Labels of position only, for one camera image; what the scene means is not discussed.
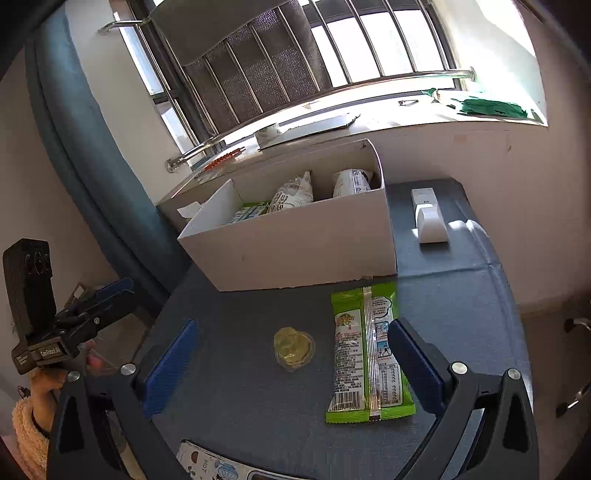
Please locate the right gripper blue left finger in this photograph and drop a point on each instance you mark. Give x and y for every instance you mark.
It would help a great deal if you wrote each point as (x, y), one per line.
(163, 367)

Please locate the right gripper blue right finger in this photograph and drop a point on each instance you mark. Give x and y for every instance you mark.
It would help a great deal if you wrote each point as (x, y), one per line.
(423, 364)

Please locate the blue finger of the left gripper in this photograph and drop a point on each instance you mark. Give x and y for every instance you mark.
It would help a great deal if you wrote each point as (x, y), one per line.
(84, 319)
(108, 288)

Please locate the green snack packet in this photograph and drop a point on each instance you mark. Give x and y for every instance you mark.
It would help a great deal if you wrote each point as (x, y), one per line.
(249, 211)
(369, 384)

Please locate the clear yellow jelly cup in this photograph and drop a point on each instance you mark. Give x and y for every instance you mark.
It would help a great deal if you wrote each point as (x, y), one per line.
(294, 349)

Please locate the beige illustrated snack bag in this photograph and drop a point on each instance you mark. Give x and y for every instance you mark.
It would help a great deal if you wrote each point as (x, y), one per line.
(351, 182)

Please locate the white red snack packet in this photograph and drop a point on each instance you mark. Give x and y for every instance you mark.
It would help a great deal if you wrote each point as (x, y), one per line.
(295, 193)

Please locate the person's left hand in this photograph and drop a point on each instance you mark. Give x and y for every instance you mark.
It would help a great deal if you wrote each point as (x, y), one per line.
(43, 382)

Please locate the smartphone with cartoon case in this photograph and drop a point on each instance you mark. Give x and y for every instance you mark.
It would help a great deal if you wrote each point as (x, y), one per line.
(202, 464)

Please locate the teal curtain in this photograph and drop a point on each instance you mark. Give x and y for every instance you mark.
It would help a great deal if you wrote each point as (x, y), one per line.
(133, 235)

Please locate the fuzzy beige left sleeve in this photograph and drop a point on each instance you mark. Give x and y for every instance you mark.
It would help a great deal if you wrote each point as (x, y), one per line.
(32, 445)

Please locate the white plastic device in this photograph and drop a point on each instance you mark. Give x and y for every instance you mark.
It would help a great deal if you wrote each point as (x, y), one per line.
(430, 224)

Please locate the white cardboard box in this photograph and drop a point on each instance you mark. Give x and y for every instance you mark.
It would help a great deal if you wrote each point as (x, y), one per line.
(331, 240)

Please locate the steel window railing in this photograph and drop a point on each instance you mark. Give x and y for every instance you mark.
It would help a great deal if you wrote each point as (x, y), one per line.
(361, 47)

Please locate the dark hanging cloth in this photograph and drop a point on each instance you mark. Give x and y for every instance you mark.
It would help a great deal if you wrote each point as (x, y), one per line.
(241, 59)

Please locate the green plastic bag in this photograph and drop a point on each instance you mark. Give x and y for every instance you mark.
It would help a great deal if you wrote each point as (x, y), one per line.
(482, 107)

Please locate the orange handled tool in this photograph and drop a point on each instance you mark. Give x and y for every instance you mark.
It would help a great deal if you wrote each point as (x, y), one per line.
(230, 155)

